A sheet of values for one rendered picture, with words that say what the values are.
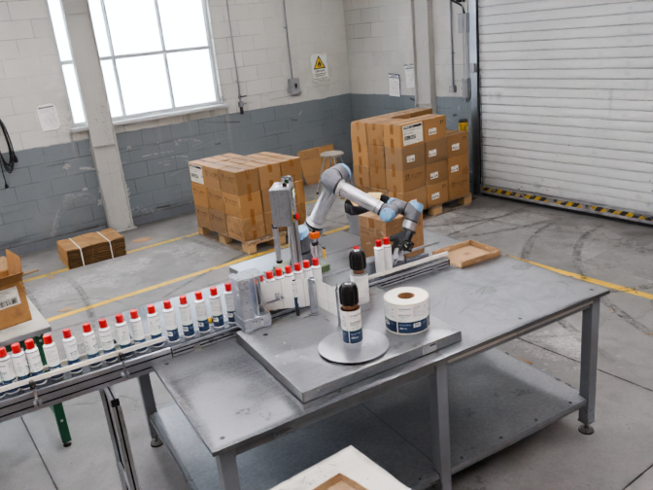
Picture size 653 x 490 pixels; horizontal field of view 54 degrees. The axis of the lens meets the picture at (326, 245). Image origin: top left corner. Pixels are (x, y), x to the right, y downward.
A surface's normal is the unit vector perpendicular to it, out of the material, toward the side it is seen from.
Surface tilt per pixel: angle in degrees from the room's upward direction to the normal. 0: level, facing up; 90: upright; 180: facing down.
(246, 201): 88
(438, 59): 90
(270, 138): 90
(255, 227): 90
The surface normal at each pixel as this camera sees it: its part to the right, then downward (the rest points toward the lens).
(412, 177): 0.61, 0.19
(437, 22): -0.81, 0.26
